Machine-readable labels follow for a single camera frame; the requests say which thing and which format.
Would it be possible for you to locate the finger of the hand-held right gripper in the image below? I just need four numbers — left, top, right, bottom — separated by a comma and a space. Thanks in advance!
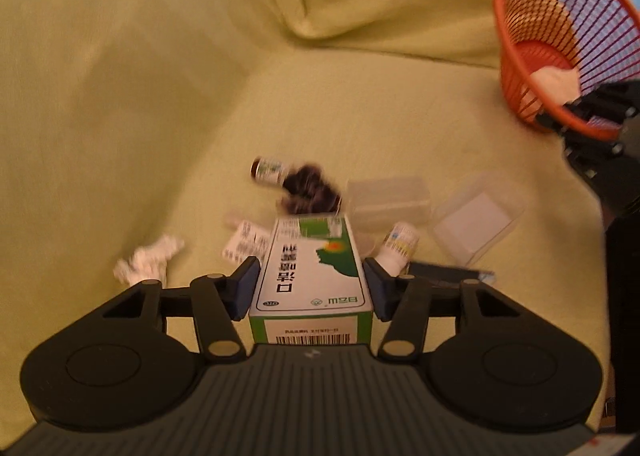
536, 111, 628, 182
565, 80, 640, 129

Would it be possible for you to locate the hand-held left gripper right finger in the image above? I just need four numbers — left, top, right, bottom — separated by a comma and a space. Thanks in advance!
362, 256, 521, 364

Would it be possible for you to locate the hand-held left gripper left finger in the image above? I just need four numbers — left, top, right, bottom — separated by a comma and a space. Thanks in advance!
102, 256, 261, 364

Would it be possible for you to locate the green and white medicine box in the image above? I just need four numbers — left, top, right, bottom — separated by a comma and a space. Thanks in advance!
247, 213, 375, 347

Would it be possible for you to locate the orange plastic mesh basket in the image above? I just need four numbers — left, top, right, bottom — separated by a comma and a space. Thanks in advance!
492, 0, 640, 141

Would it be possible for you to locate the dark purple velvet scrunchie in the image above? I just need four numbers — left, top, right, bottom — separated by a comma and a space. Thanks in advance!
280, 163, 343, 214

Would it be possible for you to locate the white printed packet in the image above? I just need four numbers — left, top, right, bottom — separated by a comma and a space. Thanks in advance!
221, 219, 275, 264

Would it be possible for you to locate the white medicine bottle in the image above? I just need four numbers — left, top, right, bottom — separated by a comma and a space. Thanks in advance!
376, 221, 421, 277

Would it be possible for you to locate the white tissue wad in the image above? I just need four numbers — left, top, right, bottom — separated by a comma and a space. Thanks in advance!
531, 65, 583, 104

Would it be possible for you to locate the clear plastic box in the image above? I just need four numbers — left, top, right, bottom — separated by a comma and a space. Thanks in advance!
346, 176, 432, 232

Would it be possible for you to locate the crumpled white tissue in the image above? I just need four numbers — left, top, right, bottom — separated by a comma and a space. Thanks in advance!
114, 233, 185, 286

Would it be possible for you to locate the small brown-capped vial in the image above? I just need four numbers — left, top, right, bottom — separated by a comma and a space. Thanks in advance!
249, 156, 291, 185

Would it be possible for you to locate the clear plastic lid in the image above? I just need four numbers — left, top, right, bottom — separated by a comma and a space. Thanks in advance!
431, 173, 529, 267

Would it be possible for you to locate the yellow-green blanket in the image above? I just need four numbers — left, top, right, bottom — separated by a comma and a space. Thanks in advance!
0, 0, 618, 442

